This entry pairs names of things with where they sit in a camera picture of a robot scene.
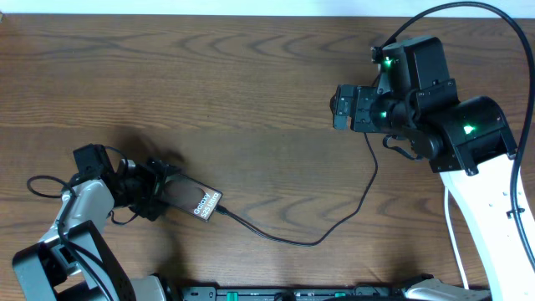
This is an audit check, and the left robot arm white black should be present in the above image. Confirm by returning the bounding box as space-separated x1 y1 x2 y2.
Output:
12 160 182 300

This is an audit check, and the white power strip cord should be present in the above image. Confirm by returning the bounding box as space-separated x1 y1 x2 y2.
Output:
443 187 471 289

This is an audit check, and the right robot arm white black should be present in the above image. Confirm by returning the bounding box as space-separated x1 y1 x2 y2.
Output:
331 36 534 300

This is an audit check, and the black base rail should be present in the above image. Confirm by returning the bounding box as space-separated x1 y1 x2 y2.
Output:
169 285 494 301

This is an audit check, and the black charging cable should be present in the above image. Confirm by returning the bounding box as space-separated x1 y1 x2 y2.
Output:
215 132 380 247

